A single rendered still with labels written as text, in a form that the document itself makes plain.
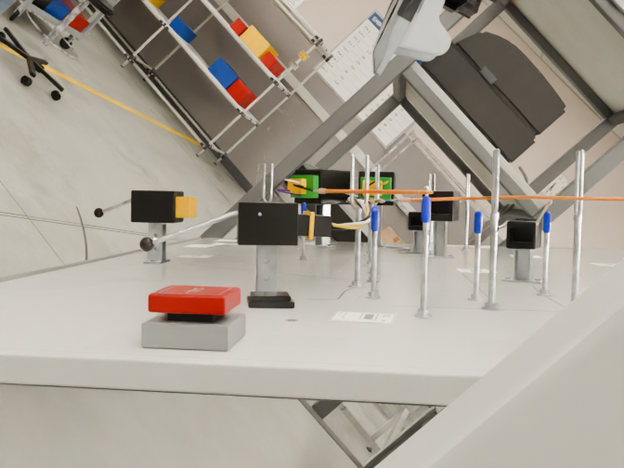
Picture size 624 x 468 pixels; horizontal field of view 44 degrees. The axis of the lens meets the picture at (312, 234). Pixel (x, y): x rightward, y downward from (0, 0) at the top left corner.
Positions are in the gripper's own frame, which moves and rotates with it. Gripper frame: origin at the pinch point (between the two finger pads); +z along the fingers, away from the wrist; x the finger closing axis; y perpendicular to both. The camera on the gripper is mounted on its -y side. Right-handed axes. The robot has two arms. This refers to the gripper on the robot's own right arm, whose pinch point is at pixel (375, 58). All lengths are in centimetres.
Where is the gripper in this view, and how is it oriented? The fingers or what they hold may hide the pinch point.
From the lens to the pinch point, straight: 73.0
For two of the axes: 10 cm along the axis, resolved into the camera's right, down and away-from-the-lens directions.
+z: -4.3, 9.0, 0.0
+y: 8.9, 4.3, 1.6
